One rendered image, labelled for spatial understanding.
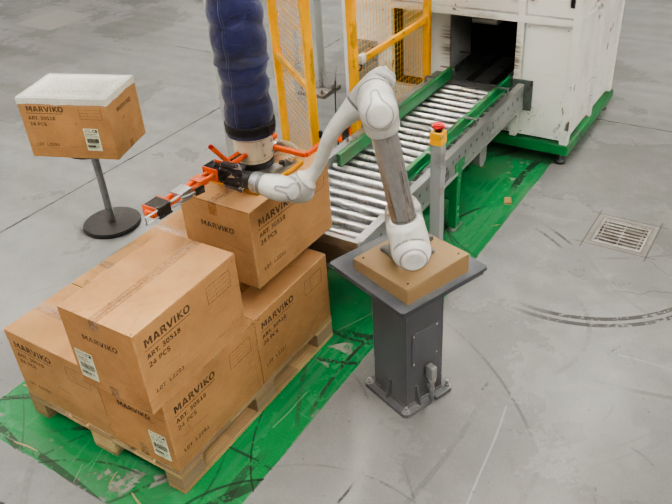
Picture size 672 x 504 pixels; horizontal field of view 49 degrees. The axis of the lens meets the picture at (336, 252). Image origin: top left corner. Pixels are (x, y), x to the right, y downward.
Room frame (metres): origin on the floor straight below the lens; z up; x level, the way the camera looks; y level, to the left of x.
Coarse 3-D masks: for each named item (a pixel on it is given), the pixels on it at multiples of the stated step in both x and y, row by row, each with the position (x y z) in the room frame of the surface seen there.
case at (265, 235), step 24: (216, 192) 2.83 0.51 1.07; (192, 216) 2.82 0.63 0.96; (216, 216) 2.74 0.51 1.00; (240, 216) 2.66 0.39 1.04; (264, 216) 2.71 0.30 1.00; (288, 216) 2.84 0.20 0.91; (312, 216) 2.99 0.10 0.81; (216, 240) 2.75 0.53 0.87; (240, 240) 2.67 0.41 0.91; (264, 240) 2.69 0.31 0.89; (288, 240) 2.83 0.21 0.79; (312, 240) 2.98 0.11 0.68; (240, 264) 2.68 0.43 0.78; (264, 264) 2.67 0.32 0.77
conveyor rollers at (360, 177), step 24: (432, 96) 5.01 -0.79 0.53; (456, 96) 4.93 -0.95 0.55; (480, 96) 4.91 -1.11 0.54; (408, 120) 4.62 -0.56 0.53; (432, 120) 4.55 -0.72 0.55; (456, 120) 4.53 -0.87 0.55; (408, 144) 4.23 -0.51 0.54; (336, 168) 4.00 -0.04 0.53; (360, 168) 4.01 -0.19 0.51; (336, 192) 3.68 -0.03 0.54; (360, 192) 3.69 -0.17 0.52; (360, 216) 3.39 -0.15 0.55
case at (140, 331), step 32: (128, 256) 2.56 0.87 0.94; (160, 256) 2.54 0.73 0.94; (192, 256) 2.52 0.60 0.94; (224, 256) 2.51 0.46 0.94; (96, 288) 2.35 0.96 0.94; (128, 288) 2.33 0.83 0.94; (160, 288) 2.32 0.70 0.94; (192, 288) 2.31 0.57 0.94; (224, 288) 2.45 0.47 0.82; (64, 320) 2.24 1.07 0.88; (96, 320) 2.14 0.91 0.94; (128, 320) 2.13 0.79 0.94; (160, 320) 2.15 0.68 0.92; (192, 320) 2.28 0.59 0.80; (224, 320) 2.42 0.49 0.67; (96, 352) 2.16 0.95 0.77; (128, 352) 2.05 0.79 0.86; (160, 352) 2.12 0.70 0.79; (192, 352) 2.25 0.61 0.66; (96, 384) 2.20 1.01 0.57; (128, 384) 2.08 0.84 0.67; (160, 384) 2.09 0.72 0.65
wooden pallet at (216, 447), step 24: (312, 336) 2.91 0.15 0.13; (288, 360) 2.73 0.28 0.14; (264, 384) 2.57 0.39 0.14; (48, 408) 2.59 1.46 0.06; (264, 408) 2.54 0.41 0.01; (96, 432) 2.37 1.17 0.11; (240, 432) 2.39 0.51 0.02; (144, 456) 2.20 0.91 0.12; (216, 456) 2.25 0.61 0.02; (168, 480) 2.13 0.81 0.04; (192, 480) 2.12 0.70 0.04
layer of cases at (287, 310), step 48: (144, 240) 3.31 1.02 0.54; (240, 288) 2.82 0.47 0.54; (288, 288) 2.79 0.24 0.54; (48, 336) 2.56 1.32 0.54; (240, 336) 2.48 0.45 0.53; (288, 336) 2.75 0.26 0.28; (48, 384) 2.52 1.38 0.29; (192, 384) 2.22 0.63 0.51; (240, 384) 2.44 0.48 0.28; (144, 432) 2.17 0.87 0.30; (192, 432) 2.17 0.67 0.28
